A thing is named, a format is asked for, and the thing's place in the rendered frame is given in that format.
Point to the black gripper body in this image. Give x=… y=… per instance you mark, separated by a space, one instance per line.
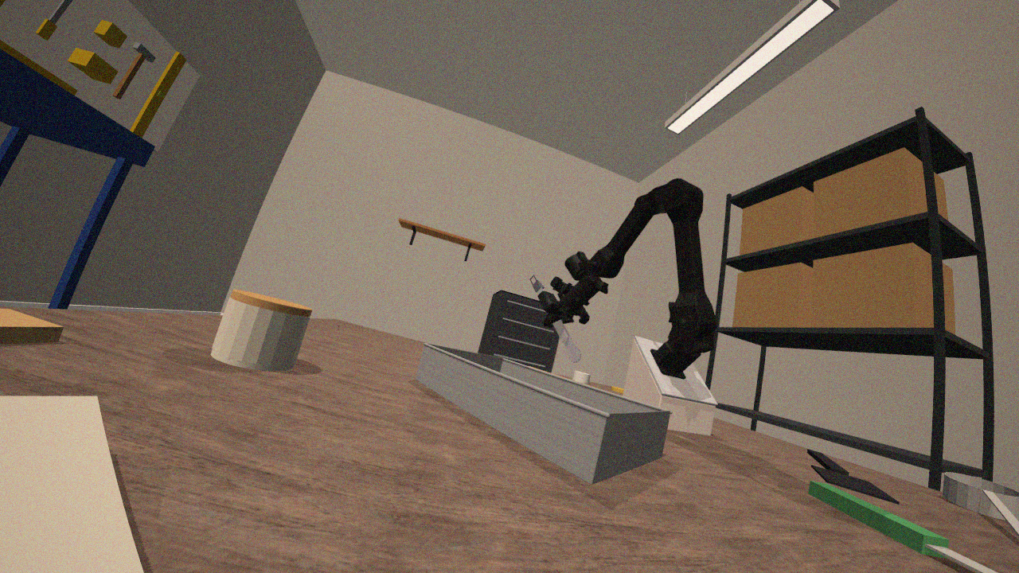
x=571 y=303

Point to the grey jar with wooden lid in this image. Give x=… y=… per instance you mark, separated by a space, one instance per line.
x=260 y=332

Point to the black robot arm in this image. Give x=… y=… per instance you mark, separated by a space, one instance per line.
x=692 y=316

